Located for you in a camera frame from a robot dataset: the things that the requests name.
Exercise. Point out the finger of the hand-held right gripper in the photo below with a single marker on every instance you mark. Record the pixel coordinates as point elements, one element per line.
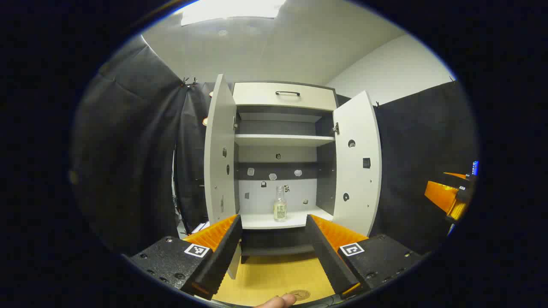
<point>445,196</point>
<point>460,180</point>

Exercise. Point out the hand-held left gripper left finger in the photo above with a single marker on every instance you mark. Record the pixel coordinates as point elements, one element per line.
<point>222,252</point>

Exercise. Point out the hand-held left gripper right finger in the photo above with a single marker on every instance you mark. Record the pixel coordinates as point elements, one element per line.
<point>327,252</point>

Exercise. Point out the round brown coaster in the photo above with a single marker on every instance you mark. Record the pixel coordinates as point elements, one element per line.
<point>302,294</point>

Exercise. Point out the clear glass bottle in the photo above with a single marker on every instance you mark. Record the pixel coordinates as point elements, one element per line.
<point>280,211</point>

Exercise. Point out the white cabinet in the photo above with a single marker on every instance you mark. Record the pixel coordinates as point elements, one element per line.
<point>282,140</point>

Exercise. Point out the white cabinet drawer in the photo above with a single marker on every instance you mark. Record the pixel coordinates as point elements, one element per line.
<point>265,100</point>

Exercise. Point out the black backdrop cloth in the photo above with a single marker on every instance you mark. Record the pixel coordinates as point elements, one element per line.
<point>128,149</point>

